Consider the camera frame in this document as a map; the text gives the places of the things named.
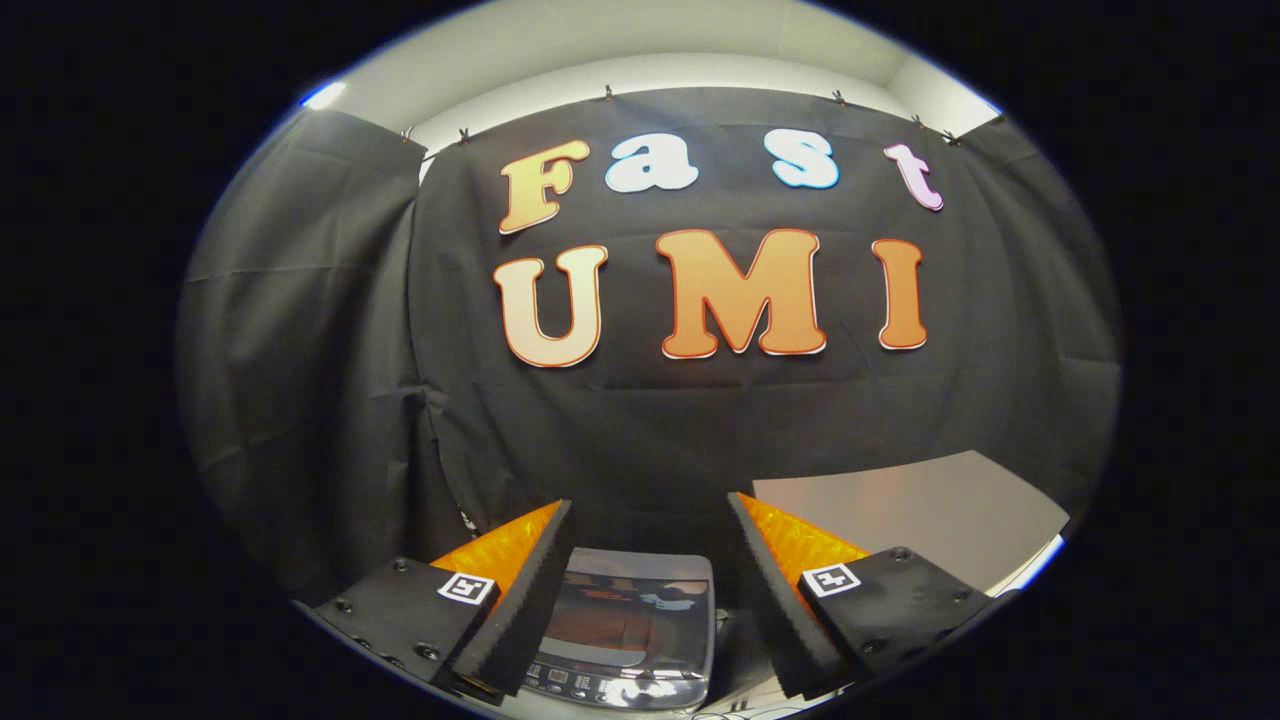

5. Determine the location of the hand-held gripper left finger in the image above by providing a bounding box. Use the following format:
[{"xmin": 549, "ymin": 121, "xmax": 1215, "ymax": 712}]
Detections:
[{"xmin": 312, "ymin": 500, "xmax": 577, "ymax": 701}]

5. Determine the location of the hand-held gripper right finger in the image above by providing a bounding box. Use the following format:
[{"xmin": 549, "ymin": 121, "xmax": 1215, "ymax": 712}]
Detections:
[{"xmin": 727, "ymin": 492, "xmax": 1001, "ymax": 701}]

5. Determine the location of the black backdrop cloth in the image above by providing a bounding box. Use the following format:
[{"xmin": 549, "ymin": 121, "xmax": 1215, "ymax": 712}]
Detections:
[{"xmin": 178, "ymin": 85, "xmax": 1123, "ymax": 606}]

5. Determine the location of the grey washing machine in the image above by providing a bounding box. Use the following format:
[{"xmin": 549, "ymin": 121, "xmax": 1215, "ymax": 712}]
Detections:
[{"xmin": 515, "ymin": 547, "xmax": 719, "ymax": 714}]

